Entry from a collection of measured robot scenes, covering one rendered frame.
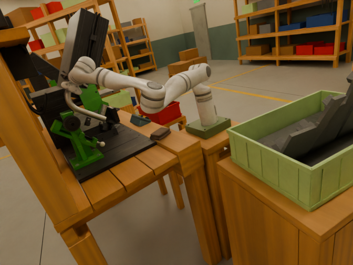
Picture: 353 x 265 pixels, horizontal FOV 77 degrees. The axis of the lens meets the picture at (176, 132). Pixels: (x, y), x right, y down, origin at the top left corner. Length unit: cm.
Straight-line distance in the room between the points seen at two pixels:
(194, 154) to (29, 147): 68
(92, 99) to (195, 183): 80
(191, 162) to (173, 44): 1055
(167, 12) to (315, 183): 1105
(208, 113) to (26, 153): 84
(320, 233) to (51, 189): 85
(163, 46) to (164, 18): 122
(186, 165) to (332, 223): 60
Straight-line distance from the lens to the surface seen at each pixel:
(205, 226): 139
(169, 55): 1139
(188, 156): 108
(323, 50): 602
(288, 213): 86
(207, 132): 119
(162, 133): 119
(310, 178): 78
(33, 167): 84
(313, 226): 83
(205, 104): 120
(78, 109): 128
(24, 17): 533
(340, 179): 90
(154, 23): 1121
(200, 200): 126
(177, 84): 96
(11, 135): 81
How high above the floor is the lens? 140
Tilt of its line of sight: 24 degrees down
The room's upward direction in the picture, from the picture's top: 13 degrees counter-clockwise
